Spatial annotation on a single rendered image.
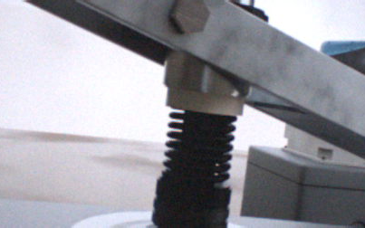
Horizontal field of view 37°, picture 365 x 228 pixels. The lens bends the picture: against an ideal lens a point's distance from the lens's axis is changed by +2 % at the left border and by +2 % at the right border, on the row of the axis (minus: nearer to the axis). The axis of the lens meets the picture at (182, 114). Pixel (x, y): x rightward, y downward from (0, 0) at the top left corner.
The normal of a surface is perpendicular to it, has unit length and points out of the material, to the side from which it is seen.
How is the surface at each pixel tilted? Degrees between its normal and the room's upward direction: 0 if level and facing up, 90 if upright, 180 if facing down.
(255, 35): 90
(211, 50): 90
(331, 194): 90
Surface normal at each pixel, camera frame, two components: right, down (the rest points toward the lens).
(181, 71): -0.60, -0.04
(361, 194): 0.28, 0.09
